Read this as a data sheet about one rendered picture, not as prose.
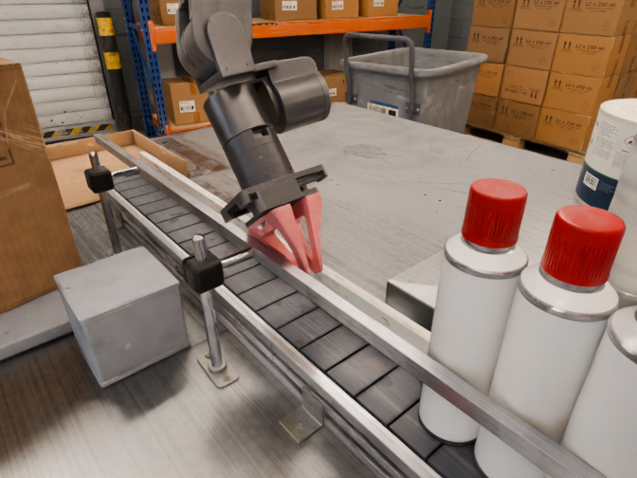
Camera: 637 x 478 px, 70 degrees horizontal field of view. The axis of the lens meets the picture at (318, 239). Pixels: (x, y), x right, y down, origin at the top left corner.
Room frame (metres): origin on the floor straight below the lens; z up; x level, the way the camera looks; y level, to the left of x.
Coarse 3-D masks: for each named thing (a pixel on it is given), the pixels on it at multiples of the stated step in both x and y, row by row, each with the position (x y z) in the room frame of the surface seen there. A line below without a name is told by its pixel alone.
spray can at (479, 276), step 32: (480, 192) 0.24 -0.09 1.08; (512, 192) 0.24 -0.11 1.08; (480, 224) 0.24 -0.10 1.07; (512, 224) 0.23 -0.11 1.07; (448, 256) 0.24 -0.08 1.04; (480, 256) 0.23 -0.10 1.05; (512, 256) 0.23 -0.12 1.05; (448, 288) 0.24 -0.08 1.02; (480, 288) 0.23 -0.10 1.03; (512, 288) 0.23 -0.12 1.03; (448, 320) 0.24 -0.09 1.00; (480, 320) 0.23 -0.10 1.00; (448, 352) 0.23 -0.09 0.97; (480, 352) 0.22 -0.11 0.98; (480, 384) 0.23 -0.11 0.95; (448, 416) 0.23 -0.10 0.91
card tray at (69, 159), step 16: (64, 144) 1.02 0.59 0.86; (80, 144) 1.04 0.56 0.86; (96, 144) 1.06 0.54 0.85; (128, 144) 1.11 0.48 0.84; (144, 144) 1.07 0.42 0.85; (64, 160) 1.00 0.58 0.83; (80, 160) 1.00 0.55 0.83; (112, 160) 1.00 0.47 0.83; (160, 160) 1.00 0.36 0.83; (176, 160) 0.93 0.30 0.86; (64, 176) 0.90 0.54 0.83; (80, 176) 0.90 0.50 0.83; (64, 192) 0.82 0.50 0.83; (80, 192) 0.82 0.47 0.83
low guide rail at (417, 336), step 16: (144, 160) 0.80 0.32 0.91; (176, 176) 0.69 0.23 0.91; (192, 192) 0.65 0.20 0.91; (208, 192) 0.63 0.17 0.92; (240, 224) 0.54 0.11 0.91; (320, 272) 0.42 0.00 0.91; (336, 272) 0.41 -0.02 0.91; (336, 288) 0.40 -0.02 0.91; (352, 288) 0.38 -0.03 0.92; (368, 304) 0.36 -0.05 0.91; (384, 304) 0.36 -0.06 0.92; (384, 320) 0.34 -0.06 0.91; (400, 320) 0.33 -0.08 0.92; (400, 336) 0.33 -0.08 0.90; (416, 336) 0.31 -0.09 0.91
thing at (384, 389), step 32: (128, 192) 0.71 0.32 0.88; (160, 192) 0.71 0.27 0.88; (160, 224) 0.59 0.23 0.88; (192, 224) 0.59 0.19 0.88; (224, 256) 0.50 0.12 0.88; (256, 288) 0.43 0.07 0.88; (288, 288) 0.43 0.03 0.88; (288, 320) 0.38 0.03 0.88; (320, 320) 0.38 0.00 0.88; (320, 352) 0.33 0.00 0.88; (352, 352) 0.33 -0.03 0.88; (352, 384) 0.29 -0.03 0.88; (384, 384) 0.29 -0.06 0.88; (416, 384) 0.29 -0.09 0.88; (384, 416) 0.25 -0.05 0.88; (416, 416) 0.25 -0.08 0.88; (416, 448) 0.22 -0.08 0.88; (448, 448) 0.22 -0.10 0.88
